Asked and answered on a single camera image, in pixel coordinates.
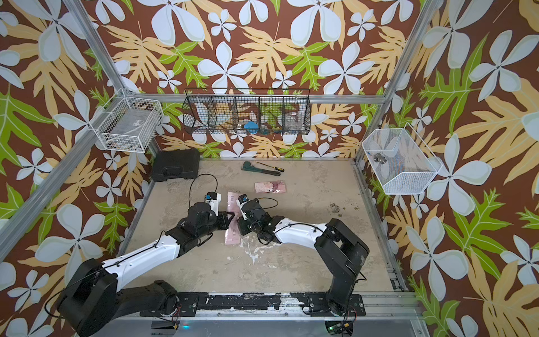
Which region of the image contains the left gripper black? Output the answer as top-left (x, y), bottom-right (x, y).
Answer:
top-left (197, 210), bottom-right (236, 240)

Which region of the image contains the pink ruler set pouch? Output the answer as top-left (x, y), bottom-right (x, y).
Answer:
top-left (225, 192), bottom-right (241, 245)

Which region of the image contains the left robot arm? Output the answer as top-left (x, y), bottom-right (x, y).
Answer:
top-left (57, 202), bottom-right (234, 336)

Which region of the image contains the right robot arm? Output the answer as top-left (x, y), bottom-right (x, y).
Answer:
top-left (237, 195), bottom-right (370, 316)

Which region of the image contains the green pipe wrench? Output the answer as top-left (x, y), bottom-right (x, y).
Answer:
top-left (241, 161), bottom-right (281, 176)

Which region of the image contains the yellow black screwdriver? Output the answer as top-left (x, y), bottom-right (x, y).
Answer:
top-left (257, 161), bottom-right (285, 173)

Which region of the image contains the black plastic tool case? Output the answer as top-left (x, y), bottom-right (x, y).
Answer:
top-left (150, 149), bottom-right (200, 182)

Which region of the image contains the blue object in basket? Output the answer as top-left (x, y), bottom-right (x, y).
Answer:
top-left (244, 122), bottom-right (261, 134)

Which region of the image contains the small dark object in basket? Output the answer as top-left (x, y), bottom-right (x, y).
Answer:
top-left (373, 153), bottom-right (387, 164)

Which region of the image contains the white mesh basket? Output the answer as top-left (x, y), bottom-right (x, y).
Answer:
top-left (362, 124), bottom-right (442, 195)

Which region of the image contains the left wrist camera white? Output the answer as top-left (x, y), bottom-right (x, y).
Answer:
top-left (205, 192), bottom-right (222, 215)

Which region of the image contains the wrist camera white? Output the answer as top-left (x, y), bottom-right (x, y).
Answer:
top-left (205, 192), bottom-right (222, 215)
top-left (237, 194), bottom-right (249, 220)

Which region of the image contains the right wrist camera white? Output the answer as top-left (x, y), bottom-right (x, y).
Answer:
top-left (237, 194), bottom-right (249, 220)

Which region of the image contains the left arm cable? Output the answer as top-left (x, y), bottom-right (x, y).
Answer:
top-left (188, 173), bottom-right (219, 207)

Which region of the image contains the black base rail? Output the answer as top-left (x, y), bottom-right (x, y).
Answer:
top-left (140, 291), bottom-right (366, 317)

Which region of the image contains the black wire basket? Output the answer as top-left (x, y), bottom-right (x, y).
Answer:
top-left (180, 88), bottom-right (312, 135)

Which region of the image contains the white wire basket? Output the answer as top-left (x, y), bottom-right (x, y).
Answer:
top-left (91, 89), bottom-right (164, 153)

